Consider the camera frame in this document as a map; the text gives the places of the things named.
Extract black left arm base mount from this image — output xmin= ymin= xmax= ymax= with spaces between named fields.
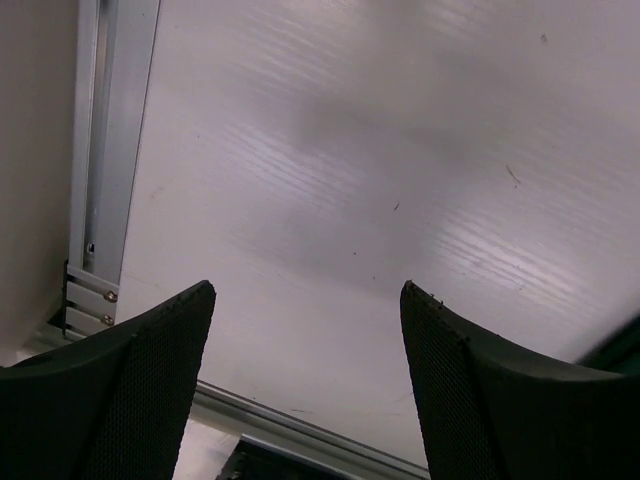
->
xmin=217 ymin=435 xmax=353 ymax=480

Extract aluminium front table rail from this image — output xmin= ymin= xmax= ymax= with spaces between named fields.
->
xmin=29 ymin=324 xmax=431 ymax=480

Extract aluminium left side rail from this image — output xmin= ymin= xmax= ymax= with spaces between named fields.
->
xmin=61 ymin=0 xmax=160 ymax=339

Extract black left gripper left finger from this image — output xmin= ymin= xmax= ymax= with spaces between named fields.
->
xmin=1 ymin=281 xmax=216 ymax=479

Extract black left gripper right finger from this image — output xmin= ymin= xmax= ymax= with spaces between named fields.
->
xmin=400 ymin=282 xmax=639 ymax=479

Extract dark green cloth placemat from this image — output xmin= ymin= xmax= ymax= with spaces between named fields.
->
xmin=578 ymin=316 xmax=640 ymax=375

